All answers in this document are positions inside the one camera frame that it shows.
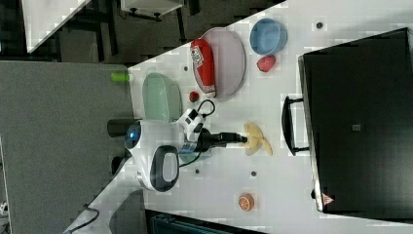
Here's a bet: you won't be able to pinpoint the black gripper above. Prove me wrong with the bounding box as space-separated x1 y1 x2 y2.
196 128 247 152

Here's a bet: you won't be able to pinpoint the yellow banana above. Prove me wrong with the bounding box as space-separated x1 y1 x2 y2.
241 122 274 156

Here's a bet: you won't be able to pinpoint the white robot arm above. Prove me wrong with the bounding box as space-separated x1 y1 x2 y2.
125 120 247 192

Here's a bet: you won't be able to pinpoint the green mug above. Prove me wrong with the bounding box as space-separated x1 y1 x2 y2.
178 142 210 167

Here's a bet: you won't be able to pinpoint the small red strawberry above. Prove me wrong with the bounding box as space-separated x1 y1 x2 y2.
189 92 200 102

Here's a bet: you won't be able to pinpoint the orange slice toy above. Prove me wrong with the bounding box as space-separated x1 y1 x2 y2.
239 193 254 212

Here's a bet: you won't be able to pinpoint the grey round plate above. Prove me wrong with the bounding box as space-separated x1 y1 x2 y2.
192 27 245 100

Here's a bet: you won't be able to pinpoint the large red strawberry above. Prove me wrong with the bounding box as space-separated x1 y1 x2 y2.
256 56 277 72

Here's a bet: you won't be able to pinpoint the green perforated colander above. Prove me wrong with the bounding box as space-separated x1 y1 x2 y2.
142 72 182 122

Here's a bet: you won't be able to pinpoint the red ketchup bottle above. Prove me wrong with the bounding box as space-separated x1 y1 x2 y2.
190 38 216 98

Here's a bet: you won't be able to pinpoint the blue bowl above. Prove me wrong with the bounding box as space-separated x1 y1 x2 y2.
249 19 288 56

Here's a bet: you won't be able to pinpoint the black toaster oven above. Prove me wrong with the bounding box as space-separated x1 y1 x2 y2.
297 27 413 223

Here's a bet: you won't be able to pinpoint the green marker on table edge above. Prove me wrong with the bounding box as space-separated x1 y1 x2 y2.
111 72 130 82

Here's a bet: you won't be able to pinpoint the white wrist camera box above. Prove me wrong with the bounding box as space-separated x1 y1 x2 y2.
175 109 206 141

